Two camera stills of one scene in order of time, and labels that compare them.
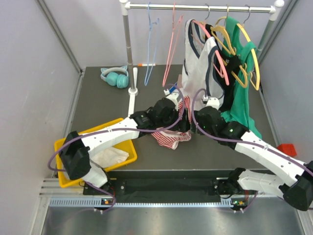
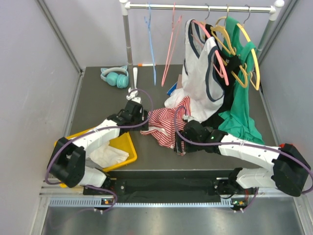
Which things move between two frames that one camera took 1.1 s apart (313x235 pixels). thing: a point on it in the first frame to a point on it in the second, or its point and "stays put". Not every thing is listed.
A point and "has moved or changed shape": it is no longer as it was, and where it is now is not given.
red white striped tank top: (169, 138) has moved or changed shape
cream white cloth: (108, 156) stays put
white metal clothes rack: (130, 5) stays put
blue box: (171, 90) stays put
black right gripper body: (198, 121) to (188, 146)
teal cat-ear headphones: (116, 76) stays put
